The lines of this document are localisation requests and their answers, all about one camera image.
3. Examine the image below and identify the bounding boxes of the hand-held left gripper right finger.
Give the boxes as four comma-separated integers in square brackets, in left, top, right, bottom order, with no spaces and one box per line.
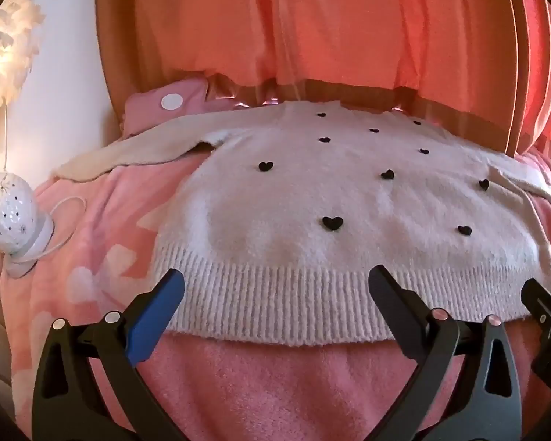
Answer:
[368,264,525,441]

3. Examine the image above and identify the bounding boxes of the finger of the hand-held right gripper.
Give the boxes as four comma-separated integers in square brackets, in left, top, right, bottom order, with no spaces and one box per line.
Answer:
[520,277,551,334]

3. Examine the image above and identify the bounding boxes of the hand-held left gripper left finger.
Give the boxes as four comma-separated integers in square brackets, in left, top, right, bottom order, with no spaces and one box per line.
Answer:
[31,269,186,441]

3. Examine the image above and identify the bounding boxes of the white sweater with black hearts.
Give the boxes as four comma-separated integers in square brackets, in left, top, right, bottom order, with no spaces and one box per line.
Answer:
[50,100,551,347]

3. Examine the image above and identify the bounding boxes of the pink patterned fleece blanket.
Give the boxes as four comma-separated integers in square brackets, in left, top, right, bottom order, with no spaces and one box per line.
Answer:
[0,146,551,441]

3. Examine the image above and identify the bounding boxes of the white perforated ceramic lamp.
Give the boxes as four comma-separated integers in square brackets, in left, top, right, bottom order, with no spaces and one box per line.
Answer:
[0,146,56,279]

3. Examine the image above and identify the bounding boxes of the pink polka dot pillow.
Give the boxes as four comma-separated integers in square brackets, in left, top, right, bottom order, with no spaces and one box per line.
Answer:
[119,78,211,137]

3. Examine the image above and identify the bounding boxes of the shiny pink satin cloth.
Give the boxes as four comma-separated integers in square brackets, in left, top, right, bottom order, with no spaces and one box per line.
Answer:
[202,73,423,115]

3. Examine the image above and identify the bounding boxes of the orange wooden headboard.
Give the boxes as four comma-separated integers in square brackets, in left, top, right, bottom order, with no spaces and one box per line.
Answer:
[130,0,551,159]

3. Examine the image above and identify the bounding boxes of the white lamp cable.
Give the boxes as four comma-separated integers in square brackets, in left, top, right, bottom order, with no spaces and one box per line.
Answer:
[13,196,87,265]

